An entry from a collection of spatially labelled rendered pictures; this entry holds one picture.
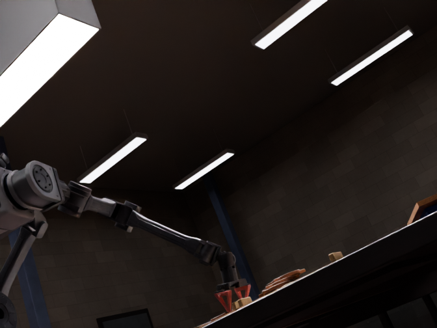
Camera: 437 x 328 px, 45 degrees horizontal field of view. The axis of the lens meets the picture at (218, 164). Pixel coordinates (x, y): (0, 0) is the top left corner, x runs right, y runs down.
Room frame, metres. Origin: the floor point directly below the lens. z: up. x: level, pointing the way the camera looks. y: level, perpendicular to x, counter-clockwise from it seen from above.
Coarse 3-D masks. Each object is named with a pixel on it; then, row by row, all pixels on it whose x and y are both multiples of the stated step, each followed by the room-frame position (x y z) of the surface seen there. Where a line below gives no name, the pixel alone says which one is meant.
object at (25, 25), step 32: (0, 0) 2.80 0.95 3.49; (32, 0) 2.66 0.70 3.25; (64, 0) 2.64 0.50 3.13; (0, 32) 2.85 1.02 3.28; (32, 32) 2.70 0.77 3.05; (64, 32) 3.00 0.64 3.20; (96, 32) 2.87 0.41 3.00; (0, 64) 2.89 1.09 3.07; (32, 64) 3.21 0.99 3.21; (64, 64) 3.06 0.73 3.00; (0, 96) 3.43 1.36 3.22; (32, 96) 3.27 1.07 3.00
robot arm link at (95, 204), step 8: (72, 184) 1.56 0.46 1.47; (80, 192) 1.57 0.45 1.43; (88, 192) 1.59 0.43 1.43; (88, 200) 1.65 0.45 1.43; (96, 200) 1.73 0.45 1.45; (104, 200) 1.84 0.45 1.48; (112, 200) 1.94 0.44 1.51; (64, 208) 1.57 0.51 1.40; (88, 208) 1.69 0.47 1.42; (96, 208) 1.76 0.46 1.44; (104, 208) 1.84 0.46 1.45; (112, 208) 1.92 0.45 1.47; (120, 208) 1.96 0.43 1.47; (128, 208) 1.96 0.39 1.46; (104, 216) 1.95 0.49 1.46; (112, 216) 1.99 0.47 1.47; (120, 216) 1.96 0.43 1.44; (128, 216) 1.97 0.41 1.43
